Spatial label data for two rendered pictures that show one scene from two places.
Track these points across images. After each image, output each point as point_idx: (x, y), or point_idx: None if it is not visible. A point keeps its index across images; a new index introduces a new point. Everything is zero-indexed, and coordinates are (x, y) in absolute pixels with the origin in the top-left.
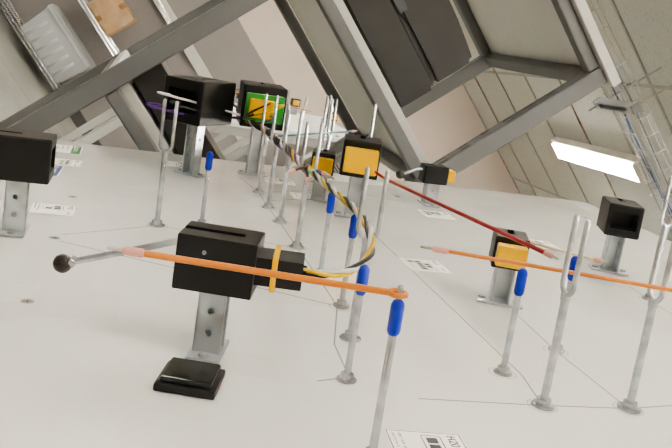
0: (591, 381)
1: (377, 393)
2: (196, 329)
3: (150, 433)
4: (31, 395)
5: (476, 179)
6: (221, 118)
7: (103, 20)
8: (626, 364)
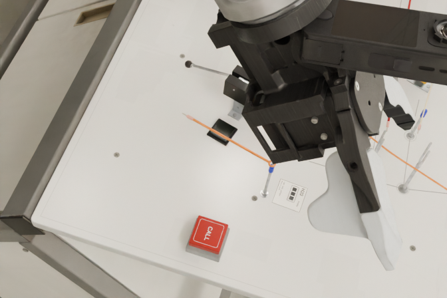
0: (404, 165)
1: None
2: (233, 105)
3: (195, 161)
4: (164, 130)
5: None
6: None
7: None
8: (439, 155)
